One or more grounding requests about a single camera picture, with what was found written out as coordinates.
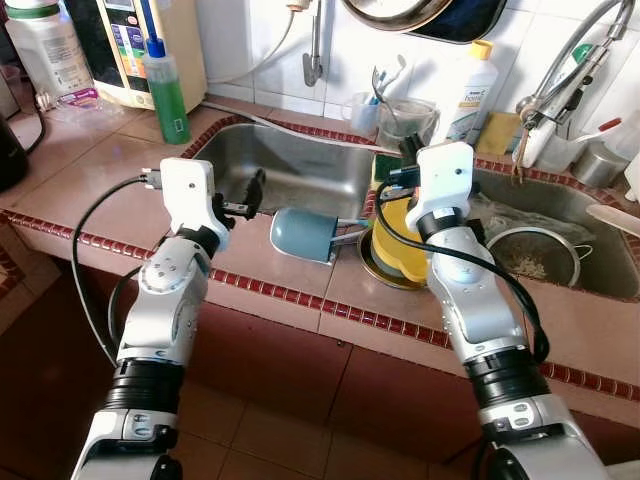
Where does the blue mug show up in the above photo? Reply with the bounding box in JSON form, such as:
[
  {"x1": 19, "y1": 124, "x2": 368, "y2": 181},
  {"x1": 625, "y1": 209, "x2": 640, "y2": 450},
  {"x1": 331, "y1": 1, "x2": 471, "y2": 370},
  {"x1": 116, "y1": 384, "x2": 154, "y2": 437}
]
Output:
[{"x1": 270, "y1": 207, "x2": 341, "y2": 264}]

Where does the steel spoon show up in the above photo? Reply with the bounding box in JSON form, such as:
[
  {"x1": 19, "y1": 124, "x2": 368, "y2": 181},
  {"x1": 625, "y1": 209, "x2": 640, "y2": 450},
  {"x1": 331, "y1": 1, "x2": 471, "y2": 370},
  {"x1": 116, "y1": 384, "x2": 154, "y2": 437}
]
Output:
[{"x1": 330, "y1": 228, "x2": 371, "y2": 246}]

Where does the small steel bowl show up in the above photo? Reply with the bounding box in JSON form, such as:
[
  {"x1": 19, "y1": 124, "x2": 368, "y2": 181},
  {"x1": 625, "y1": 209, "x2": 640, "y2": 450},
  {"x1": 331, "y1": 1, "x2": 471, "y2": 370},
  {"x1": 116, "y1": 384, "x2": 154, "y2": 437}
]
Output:
[{"x1": 358, "y1": 235, "x2": 433, "y2": 293}]

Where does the dark red kitchen cabinet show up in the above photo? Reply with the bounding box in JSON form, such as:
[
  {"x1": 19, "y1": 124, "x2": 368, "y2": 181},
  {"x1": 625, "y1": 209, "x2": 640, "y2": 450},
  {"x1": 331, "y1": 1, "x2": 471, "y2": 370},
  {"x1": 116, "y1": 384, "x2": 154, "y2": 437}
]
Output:
[{"x1": 0, "y1": 270, "x2": 640, "y2": 480}]

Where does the stainless steel double sink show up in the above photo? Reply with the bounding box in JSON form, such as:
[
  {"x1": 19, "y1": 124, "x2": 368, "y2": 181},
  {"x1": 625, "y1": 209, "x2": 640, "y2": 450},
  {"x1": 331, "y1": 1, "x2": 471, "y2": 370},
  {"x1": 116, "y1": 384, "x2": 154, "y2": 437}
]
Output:
[{"x1": 185, "y1": 120, "x2": 640, "y2": 303}]

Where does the clear toothbrush cup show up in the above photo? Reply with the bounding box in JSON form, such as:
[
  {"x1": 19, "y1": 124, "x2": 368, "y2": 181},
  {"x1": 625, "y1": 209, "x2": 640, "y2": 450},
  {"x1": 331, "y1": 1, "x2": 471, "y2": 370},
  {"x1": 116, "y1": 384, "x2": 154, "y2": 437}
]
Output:
[{"x1": 345, "y1": 92, "x2": 386, "y2": 136}]

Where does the blue white toothbrush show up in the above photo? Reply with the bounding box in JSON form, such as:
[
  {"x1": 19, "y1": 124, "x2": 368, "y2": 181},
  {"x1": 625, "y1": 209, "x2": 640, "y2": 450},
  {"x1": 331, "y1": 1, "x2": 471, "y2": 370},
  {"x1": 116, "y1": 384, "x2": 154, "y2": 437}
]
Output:
[{"x1": 368, "y1": 55, "x2": 409, "y2": 106}]

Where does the white detergent bottle yellow cap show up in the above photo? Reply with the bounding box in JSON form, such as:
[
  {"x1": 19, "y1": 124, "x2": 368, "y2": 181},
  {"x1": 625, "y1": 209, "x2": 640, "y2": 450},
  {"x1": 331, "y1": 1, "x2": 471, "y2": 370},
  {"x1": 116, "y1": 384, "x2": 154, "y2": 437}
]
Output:
[{"x1": 443, "y1": 40, "x2": 501, "y2": 146}]

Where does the plain yellow sponge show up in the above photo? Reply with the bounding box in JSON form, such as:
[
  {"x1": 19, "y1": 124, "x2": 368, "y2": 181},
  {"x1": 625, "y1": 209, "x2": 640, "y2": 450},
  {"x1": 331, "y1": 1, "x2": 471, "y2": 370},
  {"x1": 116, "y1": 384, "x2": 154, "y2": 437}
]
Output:
[{"x1": 475, "y1": 110, "x2": 523, "y2": 156}]

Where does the green dish soap bottle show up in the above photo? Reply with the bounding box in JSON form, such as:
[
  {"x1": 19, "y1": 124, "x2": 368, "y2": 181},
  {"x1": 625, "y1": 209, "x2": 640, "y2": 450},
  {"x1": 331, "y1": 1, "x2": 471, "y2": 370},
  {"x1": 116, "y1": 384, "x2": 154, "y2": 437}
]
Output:
[{"x1": 140, "y1": 0, "x2": 192, "y2": 145}]

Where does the hanging steel pan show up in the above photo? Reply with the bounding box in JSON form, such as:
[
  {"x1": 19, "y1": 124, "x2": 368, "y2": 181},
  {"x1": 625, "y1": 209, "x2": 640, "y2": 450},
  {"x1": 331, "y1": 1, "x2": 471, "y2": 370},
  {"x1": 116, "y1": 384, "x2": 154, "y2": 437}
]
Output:
[{"x1": 340, "y1": 0, "x2": 453, "y2": 33}]

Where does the hanging dark blue pan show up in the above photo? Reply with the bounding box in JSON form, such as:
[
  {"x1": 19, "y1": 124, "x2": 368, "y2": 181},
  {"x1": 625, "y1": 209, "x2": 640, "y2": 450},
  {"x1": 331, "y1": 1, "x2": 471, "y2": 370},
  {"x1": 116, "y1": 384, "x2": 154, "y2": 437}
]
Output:
[{"x1": 410, "y1": 0, "x2": 508, "y2": 45}]

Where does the silver sink faucet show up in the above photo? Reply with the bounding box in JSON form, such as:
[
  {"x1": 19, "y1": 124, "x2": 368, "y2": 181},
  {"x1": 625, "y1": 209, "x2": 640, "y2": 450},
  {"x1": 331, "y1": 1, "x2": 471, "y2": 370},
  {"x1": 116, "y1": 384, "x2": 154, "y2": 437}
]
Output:
[{"x1": 512, "y1": 0, "x2": 636, "y2": 181}]

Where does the white cup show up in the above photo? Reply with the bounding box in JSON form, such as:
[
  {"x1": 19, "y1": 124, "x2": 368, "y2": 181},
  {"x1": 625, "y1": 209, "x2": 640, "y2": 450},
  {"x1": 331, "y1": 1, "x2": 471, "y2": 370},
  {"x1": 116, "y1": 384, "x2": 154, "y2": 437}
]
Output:
[{"x1": 540, "y1": 125, "x2": 601, "y2": 173}]

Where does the beige water purifier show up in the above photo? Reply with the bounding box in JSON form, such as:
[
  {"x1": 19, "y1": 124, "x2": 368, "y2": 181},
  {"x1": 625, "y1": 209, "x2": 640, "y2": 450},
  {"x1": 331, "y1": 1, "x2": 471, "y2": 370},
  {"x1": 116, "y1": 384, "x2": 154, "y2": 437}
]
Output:
[{"x1": 92, "y1": 0, "x2": 208, "y2": 111}]

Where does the steel mesh strainer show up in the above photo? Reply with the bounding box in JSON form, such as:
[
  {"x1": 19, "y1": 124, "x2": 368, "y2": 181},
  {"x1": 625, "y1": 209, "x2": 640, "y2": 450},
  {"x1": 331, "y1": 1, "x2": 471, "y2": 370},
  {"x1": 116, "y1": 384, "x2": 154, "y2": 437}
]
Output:
[{"x1": 487, "y1": 226, "x2": 596, "y2": 284}]

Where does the pink white packet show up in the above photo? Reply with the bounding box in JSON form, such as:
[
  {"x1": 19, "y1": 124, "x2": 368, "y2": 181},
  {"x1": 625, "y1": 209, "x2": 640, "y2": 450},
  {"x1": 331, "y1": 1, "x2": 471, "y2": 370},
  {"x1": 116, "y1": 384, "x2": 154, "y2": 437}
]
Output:
[{"x1": 58, "y1": 87, "x2": 101, "y2": 109}]

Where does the steel cup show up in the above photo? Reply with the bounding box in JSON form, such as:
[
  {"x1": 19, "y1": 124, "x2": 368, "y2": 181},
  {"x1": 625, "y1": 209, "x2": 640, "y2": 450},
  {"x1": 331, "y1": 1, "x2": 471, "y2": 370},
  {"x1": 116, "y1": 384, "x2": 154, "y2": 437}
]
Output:
[{"x1": 572, "y1": 140, "x2": 626, "y2": 189}]

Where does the red tipped white utensil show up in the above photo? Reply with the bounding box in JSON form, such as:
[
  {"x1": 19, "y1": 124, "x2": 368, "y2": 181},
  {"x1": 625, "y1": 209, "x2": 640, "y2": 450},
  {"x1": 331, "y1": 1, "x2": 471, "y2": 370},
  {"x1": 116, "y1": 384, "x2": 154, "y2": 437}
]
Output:
[{"x1": 575, "y1": 117, "x2": 623, "y2": 141}]

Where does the clear plastic container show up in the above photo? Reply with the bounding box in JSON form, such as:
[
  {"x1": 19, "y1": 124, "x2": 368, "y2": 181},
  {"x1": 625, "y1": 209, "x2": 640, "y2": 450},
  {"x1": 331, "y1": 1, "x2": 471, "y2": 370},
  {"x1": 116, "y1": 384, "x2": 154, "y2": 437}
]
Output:
[{"x1": 600, "y1": 110, "x2": 640, "y2": 161}]

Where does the wooden spatula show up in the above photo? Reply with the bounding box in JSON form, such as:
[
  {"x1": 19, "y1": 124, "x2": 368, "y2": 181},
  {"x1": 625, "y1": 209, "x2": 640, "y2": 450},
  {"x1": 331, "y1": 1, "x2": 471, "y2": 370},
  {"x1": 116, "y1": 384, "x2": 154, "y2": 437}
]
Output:
[{"x1": 585, "y1": 203, "x2": 640, "y2": 239}]

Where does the black electric kettle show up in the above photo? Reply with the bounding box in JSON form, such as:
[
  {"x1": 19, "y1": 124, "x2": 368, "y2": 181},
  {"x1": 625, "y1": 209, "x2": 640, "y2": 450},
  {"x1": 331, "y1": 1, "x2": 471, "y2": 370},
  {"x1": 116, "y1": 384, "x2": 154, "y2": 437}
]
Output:
[{"x1": 0, "y1": 110, "x2": 31, "y2": 193}]

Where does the white plastic jar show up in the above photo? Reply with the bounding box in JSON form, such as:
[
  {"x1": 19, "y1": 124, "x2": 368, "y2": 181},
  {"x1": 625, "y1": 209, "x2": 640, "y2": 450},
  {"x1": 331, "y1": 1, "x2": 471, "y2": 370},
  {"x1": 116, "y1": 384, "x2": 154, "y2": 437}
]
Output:
[{"x1": 5, "y1": 0, "x2": 96, "y2": 101}]

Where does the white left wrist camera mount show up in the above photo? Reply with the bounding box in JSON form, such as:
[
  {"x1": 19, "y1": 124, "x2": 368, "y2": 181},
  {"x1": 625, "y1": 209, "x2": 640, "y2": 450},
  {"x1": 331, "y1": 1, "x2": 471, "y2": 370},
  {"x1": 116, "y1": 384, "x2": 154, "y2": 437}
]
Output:
[{"x1": 160, "y1": 157, "x2": 233, "y2": 251}]

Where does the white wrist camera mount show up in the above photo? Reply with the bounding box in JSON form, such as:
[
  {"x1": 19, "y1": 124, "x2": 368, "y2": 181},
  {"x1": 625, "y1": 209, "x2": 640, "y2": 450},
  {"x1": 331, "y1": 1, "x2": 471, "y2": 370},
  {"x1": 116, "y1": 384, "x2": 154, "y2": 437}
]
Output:
[
  {"x1": 405, "y1": 142, "x2": 476, "y2": 233},
  {"x1": 160, "y1": 157, "x2": 233, "y2": 251}
]

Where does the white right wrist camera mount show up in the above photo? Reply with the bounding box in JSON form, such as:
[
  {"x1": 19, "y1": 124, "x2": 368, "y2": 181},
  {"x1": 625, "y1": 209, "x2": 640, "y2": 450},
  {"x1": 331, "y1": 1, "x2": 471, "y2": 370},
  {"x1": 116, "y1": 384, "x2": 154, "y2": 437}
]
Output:
[{"x1": 405, "y1": 142, "x2": 476, "y2": 233}]

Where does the thin grey water hose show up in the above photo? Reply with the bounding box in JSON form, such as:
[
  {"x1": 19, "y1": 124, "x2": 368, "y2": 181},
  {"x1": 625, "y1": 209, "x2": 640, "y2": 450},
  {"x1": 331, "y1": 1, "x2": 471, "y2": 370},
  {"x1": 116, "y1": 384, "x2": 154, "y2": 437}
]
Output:
[{"x1": 200, "y1": 98, "x2": 381, "y2": 151}]

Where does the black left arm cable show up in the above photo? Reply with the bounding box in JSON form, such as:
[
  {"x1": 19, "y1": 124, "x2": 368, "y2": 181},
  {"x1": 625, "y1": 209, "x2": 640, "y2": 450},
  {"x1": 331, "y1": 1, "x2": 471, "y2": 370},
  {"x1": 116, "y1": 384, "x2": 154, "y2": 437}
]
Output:
[{"x1": 70, "y1": 172, "x2": 166, "y2": 366}]

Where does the white wall hose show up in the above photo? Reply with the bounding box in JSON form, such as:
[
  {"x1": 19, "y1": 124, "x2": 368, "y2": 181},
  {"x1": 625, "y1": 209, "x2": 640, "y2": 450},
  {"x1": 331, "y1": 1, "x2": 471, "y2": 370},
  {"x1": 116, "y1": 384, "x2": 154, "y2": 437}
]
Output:
[{"x1": 205, "y1": 5, "x2": 301, "y2": 86}]

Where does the silver wall tap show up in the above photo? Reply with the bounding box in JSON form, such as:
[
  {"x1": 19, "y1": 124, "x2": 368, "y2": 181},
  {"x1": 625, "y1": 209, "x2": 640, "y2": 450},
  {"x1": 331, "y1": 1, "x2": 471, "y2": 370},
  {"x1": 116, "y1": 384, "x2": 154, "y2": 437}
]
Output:
[{"x1": 288, "y1": 0, "x2": 326, "y2": 88}]

